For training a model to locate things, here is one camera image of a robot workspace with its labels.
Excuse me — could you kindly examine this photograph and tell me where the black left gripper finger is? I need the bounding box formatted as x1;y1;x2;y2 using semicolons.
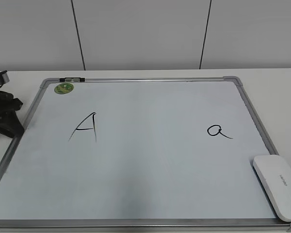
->
0;110;24;138

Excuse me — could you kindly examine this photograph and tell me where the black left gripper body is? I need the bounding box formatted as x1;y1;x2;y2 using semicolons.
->
0;91;23;115

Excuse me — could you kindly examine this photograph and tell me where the white rectangular board eraser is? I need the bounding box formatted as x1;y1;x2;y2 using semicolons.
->
253;155;291;222

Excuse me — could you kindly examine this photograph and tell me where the black grey hanger clip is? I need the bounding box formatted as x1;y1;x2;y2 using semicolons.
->
59;77;85;83

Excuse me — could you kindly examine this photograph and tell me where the white board with aluminium frame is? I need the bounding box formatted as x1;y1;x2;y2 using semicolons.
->
0;76;291;232

